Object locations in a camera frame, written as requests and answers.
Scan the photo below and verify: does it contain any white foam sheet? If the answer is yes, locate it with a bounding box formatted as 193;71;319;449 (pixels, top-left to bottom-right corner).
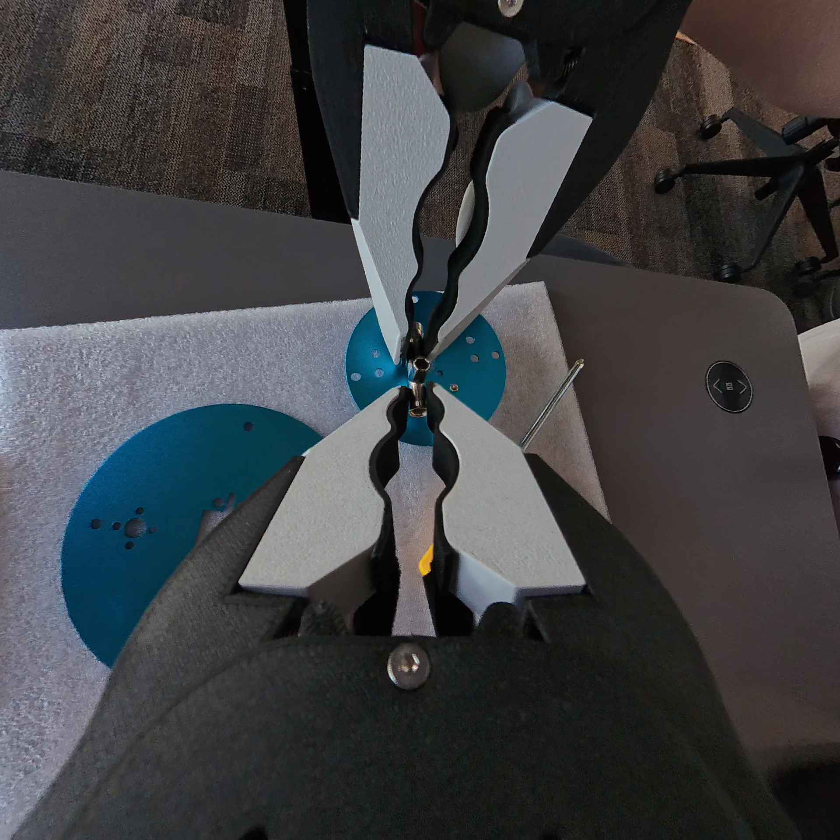
0;281;611;840

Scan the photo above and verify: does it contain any black desk leg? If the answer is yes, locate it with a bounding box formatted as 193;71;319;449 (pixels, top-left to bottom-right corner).
282;0;358;224

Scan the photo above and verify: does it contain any person's right forearm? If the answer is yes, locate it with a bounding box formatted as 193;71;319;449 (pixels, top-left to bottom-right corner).
676;0;840;126

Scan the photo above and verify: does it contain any yellow handled screwdriver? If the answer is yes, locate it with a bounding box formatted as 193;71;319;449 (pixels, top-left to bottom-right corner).
419;360;585;581

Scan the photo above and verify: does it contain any silver socket wrench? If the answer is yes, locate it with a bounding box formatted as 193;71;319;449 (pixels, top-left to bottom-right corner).
403;322;434;421

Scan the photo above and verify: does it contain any black office chair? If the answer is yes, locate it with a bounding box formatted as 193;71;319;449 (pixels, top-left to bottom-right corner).
653;108;840;296

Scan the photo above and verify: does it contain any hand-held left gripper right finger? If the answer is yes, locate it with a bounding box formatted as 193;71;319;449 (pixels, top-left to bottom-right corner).
420;384;586;635

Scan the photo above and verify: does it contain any large blue disc with cutout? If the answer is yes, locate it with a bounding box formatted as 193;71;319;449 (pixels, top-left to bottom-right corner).
60;402;324;670

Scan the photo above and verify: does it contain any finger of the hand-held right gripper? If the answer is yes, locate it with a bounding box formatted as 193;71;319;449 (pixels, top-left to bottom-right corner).
351;43;460;366
419;85;596;358

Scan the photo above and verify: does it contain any round desk control button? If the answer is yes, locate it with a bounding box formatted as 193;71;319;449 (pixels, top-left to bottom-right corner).
705;361;753;414

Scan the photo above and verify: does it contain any blue disc with brass standoffs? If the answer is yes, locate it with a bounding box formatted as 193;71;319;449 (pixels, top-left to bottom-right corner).
344;290;506;447

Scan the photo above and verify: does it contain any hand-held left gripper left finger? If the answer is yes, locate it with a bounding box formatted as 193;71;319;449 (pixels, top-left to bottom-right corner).
238;387;403;635

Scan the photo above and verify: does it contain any grey desk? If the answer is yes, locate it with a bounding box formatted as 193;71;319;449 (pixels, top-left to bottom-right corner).
0;169;840;782

